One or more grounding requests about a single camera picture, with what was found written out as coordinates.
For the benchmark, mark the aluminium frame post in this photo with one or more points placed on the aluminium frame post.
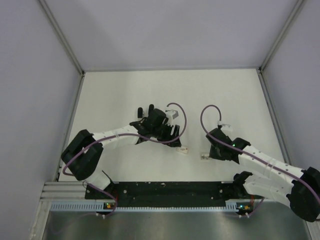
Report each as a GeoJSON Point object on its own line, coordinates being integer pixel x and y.
{"type": "Point", "coordinates": [60, 36]}
{"type": "Point", "coordinates": [297, 8]}

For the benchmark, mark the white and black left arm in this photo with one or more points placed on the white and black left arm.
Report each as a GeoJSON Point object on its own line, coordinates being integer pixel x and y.
{"type": "Point", "coordinates": [83, 153]}

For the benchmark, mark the aluminium frame rail front left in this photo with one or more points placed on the aluminium frame rail front left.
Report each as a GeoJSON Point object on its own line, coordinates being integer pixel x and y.
{"type": "Point", "coordinates": [65, 190]}

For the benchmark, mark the aluminium frame post left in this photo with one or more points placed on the aluminium frame post left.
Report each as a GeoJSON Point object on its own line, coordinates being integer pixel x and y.
{"type": "Point", "coordinates": [60, 36]}

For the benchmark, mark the grey and black stapler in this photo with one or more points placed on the grey and black stapler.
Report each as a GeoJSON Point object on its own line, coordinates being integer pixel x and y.
{"type": "Point", "coordinates": [140, 113]}

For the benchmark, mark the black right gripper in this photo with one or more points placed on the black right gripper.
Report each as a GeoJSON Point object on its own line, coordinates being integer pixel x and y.
{"type": "Point", "coordinates": [214, 155]}

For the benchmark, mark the light blue slotted cable duct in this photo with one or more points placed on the light blue slotted cable duct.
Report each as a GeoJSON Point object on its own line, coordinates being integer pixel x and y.
{"type": "Point", "coordinates": [77, 206]}

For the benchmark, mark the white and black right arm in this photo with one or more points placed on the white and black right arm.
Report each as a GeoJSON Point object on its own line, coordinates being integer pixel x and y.
{"type": "Point", "coordinates": [294, 187]}

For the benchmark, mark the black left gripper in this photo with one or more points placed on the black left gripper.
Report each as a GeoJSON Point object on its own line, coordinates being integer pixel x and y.
{"type": "Point", "coordinates": [175, 132]}

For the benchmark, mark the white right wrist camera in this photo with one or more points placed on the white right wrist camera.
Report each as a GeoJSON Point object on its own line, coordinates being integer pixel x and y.
{"type": "Point", "coordinates": [224, 126]}

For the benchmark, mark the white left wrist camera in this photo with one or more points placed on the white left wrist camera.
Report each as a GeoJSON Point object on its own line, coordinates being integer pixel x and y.
{"type": "Point", "coordinates": [171, 114]}

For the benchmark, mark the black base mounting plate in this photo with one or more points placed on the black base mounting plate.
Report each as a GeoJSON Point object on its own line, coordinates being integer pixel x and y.
{"type": "Point", "coordinates": [171, 194]}

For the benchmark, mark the aluminium frame post right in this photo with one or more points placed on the aluminium frame post right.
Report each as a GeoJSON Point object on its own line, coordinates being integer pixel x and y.
{"type": "Point", "coordinates": [297, 8]}

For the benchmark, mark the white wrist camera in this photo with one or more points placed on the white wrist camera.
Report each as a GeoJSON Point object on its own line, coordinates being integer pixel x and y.
{"type": "Point", "coordinates": [171, 114]}
{"type": "Point", "coordinates": [224, 126]}

